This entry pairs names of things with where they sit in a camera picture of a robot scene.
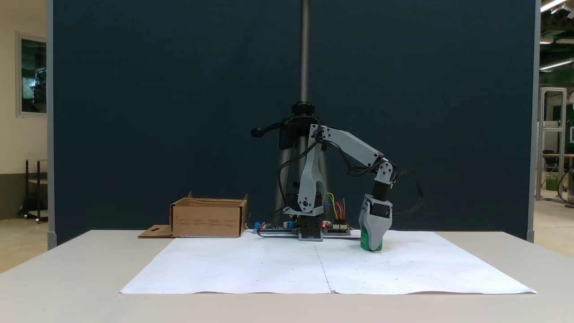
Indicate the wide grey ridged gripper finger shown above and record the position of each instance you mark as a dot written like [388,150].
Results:
[379,231]

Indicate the green dice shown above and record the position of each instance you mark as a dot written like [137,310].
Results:
[365,244]

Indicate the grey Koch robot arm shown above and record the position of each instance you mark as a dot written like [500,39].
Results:
[354,146]

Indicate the blue circuit board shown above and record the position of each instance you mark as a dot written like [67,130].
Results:
[273,229]

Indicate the white paper sheet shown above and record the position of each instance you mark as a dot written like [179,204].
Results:
[269,269]

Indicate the brown cardboard box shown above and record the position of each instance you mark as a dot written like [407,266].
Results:
[206,220]

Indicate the green container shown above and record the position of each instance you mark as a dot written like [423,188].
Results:
[552,184]

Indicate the black office chair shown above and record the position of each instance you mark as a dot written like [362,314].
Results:
[549,159]

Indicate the dark blue partition panel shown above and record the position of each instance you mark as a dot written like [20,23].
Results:
[157,112]

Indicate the black trolley rack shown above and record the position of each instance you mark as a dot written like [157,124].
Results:
[27,193]

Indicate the aluminium profile frame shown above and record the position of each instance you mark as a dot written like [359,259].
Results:
[540,148]

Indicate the black camera tripod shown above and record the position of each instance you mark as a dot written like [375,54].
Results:
[305,54]

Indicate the framed wall window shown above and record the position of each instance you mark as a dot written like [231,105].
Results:
[33,76]

